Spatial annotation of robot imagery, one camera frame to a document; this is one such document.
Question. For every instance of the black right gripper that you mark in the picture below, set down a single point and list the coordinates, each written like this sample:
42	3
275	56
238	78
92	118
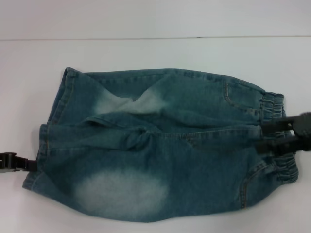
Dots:
302	131

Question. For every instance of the blue denim shorts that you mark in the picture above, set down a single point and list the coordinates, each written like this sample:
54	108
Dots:
145	170

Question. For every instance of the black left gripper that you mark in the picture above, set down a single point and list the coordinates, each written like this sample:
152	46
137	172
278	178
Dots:
4	162

